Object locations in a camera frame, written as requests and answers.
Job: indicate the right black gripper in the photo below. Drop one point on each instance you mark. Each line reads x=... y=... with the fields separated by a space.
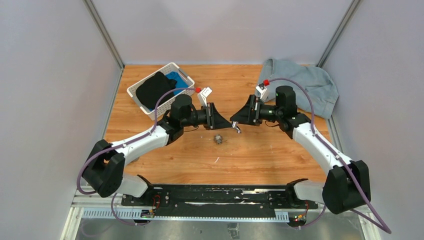
x=246 y=116

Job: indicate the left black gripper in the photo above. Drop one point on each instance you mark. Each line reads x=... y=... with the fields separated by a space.
x=213 y=119

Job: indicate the black cloth in basket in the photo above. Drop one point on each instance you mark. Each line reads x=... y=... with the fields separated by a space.
x=150 y=91

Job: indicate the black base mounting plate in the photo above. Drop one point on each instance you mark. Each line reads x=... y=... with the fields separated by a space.
x=218 y=202

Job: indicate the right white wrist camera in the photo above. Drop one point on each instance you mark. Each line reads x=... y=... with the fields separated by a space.
x=261 y=92

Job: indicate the grey-blue denim garment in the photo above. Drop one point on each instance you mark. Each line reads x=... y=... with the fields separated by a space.
x=307 y=81

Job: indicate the steel threaded pipe fitting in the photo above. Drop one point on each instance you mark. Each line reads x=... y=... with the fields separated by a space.
x=218 y=139

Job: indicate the blue cloth in basket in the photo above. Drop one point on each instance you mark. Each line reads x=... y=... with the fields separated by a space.
x=175 y=80

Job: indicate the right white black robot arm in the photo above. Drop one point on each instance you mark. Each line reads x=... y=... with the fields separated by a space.
x=347 y=184

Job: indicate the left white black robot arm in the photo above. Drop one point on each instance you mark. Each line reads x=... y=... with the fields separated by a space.
x=104 y=169

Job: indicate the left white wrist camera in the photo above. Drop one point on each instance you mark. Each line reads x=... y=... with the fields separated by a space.
x=202 y=94

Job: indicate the chrome water faucet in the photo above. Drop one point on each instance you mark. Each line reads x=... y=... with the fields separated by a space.
x=235 y=126

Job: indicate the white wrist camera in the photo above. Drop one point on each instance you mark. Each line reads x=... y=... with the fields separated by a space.
x=261 y=92
x=202 y=94

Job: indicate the white plastic basket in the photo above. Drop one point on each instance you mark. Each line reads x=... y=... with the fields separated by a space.
x=165 y=101

